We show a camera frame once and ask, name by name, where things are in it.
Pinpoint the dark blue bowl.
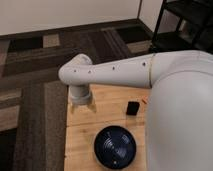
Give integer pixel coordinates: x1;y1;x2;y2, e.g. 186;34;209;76
94;125;136;170

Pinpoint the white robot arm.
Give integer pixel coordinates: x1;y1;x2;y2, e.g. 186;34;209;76
58;50;213;171

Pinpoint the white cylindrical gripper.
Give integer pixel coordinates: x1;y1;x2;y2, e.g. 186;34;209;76
69;85;97;113

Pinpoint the black metal shelf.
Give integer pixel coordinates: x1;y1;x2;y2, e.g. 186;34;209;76
150;0;213;52

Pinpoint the orange carrot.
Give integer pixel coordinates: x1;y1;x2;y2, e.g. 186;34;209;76
142;96;148;104

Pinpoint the black eraser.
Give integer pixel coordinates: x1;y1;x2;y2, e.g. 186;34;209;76
126;101;140;116

